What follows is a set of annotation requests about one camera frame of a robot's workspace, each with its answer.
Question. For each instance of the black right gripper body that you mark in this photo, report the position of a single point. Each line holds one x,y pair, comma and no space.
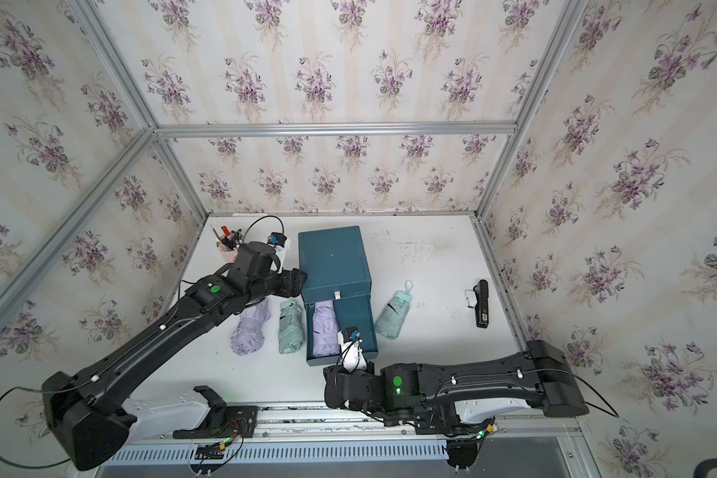
329,375

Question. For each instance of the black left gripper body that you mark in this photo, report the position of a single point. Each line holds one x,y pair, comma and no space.
286,284

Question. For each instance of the teal drawer cabinet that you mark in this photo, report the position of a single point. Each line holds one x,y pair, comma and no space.
337,270

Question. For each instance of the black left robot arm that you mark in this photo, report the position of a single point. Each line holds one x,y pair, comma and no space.
86,412

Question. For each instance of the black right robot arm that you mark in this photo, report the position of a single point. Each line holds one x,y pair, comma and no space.
460,399

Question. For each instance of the pink pen holder cup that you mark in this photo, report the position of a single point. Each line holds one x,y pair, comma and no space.
228,242

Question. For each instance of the black stapler device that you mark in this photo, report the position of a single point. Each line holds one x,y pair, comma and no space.
477,300

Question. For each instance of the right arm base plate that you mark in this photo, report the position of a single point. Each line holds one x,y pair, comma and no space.
444,420

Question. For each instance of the aluminium front rail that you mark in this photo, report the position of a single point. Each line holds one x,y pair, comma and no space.
313,421

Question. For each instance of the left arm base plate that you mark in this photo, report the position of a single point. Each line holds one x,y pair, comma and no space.
222,418

